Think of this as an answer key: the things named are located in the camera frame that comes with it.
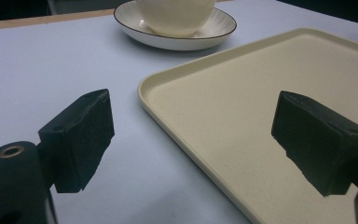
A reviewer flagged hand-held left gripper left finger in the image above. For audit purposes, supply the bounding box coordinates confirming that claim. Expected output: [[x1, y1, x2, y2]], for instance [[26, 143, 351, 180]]
[[37, 88, 116, 194]]

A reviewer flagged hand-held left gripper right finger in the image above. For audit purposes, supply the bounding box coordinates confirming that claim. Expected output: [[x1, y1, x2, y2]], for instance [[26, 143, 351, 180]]
[[270, 90, 358, 198]]

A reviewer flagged beige plastic tray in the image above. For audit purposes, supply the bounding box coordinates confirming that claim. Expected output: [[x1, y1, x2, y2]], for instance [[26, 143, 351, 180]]
[[137, 27, 358, 224]]

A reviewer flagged white ribbed saucer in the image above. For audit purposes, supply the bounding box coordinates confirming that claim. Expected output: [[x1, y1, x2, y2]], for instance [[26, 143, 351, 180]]
[[113, 0, 238, 51]]

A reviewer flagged cream ceramic cup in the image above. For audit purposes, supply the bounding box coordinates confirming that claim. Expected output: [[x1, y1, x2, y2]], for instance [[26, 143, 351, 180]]
[[134, 0, 217, 38]]

